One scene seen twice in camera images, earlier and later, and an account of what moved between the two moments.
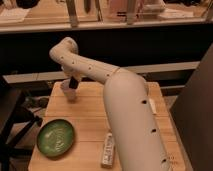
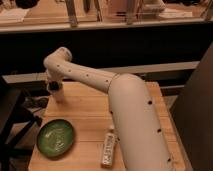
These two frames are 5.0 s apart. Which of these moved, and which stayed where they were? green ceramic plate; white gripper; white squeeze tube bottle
Moved: white gripper
Stayed: white squeeze tube bottle; green ceramic plate
